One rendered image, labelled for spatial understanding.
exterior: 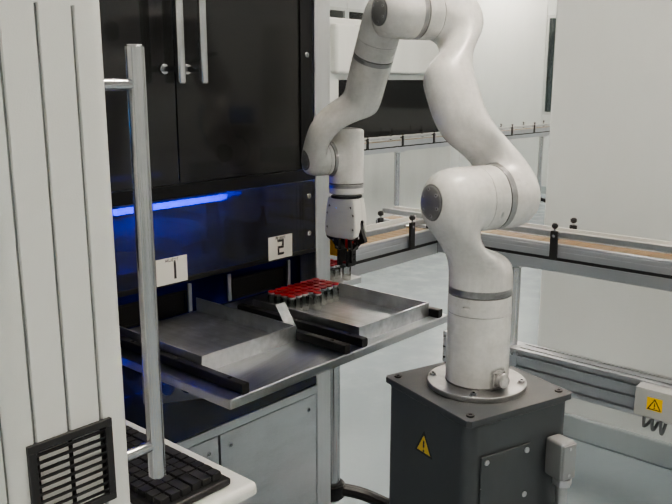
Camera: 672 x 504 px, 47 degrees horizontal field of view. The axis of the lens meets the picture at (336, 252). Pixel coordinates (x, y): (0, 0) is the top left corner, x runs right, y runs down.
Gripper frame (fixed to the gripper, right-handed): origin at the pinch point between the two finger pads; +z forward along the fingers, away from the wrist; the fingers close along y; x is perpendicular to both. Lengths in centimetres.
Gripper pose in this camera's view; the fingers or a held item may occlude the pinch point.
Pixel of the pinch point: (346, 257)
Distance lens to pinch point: 192.4
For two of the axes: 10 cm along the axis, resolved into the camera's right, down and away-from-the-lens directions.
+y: 7.5, 1.4, -6.5
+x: 6.6, -1.6, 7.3
